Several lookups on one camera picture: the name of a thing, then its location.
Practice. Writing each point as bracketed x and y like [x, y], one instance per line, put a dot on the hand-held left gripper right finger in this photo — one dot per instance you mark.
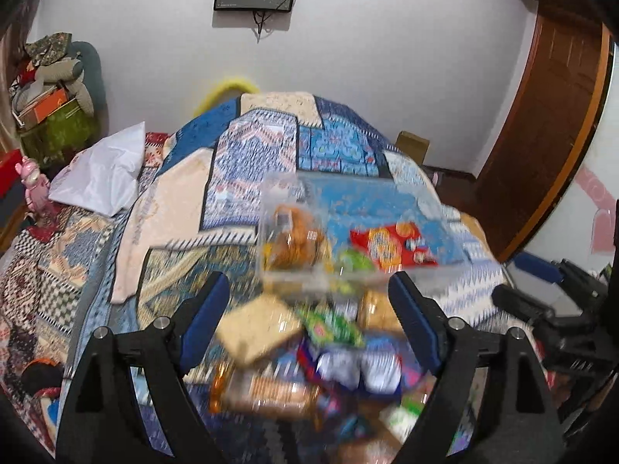
[411, 314]

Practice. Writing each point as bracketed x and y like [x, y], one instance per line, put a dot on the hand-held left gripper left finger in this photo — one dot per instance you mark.
[208, 319]

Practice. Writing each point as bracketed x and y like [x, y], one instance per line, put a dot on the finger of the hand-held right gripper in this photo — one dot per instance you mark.
[517, 299]
[537, 267]

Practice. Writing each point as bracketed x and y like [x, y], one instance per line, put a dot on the tan snack packet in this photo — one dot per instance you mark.
[377, 312]

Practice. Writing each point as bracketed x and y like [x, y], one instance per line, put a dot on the beige cracker packet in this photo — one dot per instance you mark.
[258, 328]

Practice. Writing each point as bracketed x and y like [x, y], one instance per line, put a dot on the blue white snack packet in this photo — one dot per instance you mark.
[382, 367]
[336, 365]

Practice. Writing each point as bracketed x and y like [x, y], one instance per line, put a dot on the red snack packet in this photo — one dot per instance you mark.
[387, 246]

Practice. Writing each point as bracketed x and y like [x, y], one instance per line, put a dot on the green candy packet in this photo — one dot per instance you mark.
[355, 261]

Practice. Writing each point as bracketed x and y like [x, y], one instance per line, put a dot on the golden biscuit packet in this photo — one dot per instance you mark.
[261, 394]

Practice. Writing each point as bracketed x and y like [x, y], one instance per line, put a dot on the green white snack packet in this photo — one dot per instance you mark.
[401, 418]

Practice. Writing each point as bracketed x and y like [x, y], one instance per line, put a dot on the crispy brown snack packet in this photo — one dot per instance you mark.
[292, 241]

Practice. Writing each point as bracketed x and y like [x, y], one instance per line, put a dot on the clear plastic container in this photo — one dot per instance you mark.
[367, 193]

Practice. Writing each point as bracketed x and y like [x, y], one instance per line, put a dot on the white pink wardrobe door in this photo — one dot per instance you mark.
[595, 193]

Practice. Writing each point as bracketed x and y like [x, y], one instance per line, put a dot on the small grey object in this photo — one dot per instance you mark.
[434, 178]

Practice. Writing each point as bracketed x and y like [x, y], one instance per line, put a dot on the brown wooden door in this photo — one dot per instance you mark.
[546, 130]

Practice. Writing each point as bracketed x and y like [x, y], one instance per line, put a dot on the patterned red cream bedsheet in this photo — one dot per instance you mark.
[58, 261]

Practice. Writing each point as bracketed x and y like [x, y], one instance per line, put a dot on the cardboard box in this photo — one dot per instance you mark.
[411, 147]

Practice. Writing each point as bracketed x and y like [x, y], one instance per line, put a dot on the blue patchwork blanket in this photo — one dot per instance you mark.
[251, 154]

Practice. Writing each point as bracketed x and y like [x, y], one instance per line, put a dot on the dark cloth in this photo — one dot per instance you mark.
[43, 377]

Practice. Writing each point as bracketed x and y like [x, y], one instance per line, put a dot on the white pillow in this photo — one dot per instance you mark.
[101, 174]

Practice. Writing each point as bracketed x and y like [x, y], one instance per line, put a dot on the pink toy figure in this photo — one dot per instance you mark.
[31, 183]

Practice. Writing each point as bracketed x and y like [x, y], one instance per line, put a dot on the yellow foam tube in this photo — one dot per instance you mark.
[213, 92]

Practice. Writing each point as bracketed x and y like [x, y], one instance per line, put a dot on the green bag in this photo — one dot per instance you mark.
[58, 135]

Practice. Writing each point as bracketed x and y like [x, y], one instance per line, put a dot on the red box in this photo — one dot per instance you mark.
[9, 171]

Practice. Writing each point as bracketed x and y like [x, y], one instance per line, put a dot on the orange box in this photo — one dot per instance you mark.
[43, 106]

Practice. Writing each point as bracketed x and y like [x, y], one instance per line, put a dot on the teal grey cushion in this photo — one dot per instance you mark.
[94, 72]

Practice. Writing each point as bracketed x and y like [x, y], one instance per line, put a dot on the patterned folded cloth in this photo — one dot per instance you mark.
[48, 48]

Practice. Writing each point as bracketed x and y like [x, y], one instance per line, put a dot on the brown curtain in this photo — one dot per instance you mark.
[14, 58]

